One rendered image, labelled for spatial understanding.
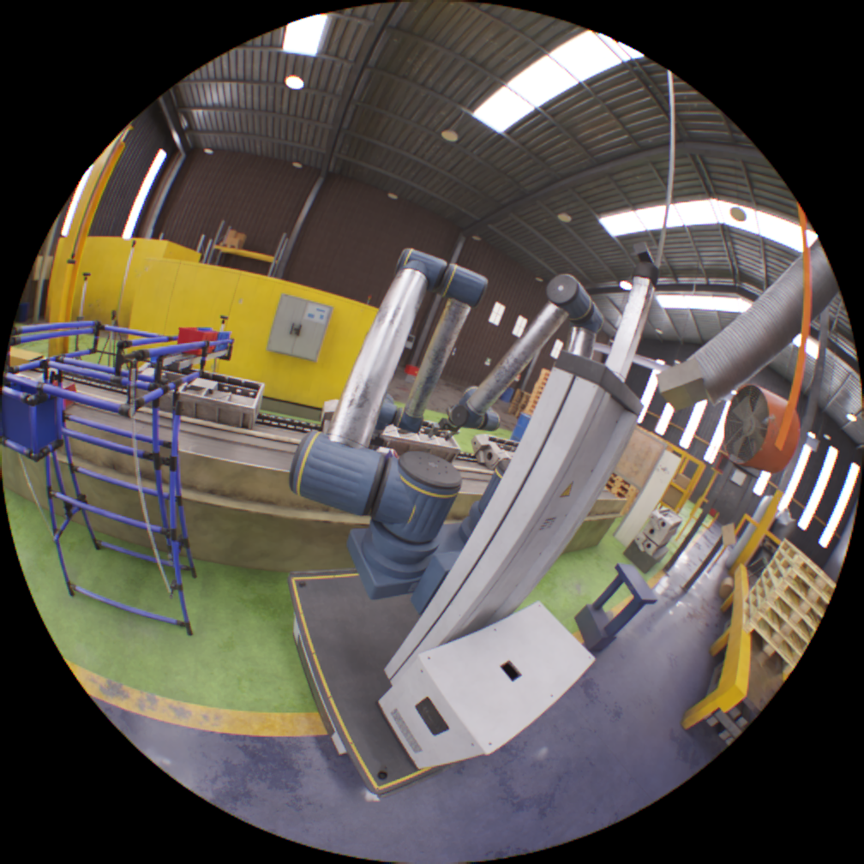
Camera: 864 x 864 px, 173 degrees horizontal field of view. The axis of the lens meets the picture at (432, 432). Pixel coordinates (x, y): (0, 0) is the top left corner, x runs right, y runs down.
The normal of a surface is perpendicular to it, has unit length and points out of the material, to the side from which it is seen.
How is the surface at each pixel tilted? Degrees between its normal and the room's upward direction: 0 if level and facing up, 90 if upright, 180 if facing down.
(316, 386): 90
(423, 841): 0
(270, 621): 0
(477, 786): 0
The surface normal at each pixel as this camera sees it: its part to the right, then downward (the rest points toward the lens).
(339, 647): 0.36, -0.89
